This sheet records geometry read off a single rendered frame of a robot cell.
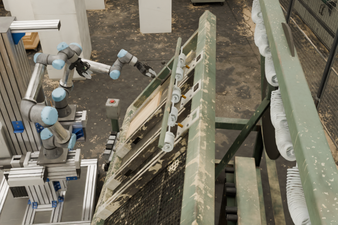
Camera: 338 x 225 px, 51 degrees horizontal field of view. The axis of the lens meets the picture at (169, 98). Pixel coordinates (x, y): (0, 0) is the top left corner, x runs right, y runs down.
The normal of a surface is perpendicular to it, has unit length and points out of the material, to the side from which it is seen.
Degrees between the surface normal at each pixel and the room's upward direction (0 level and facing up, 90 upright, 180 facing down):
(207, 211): 36
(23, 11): 90
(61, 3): 90
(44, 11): 90
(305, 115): 0
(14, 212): 0
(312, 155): 0
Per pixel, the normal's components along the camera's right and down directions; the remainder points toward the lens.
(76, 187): 0.00, -0.79
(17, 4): 0.08, 0.61
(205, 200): 0.58, -0.61
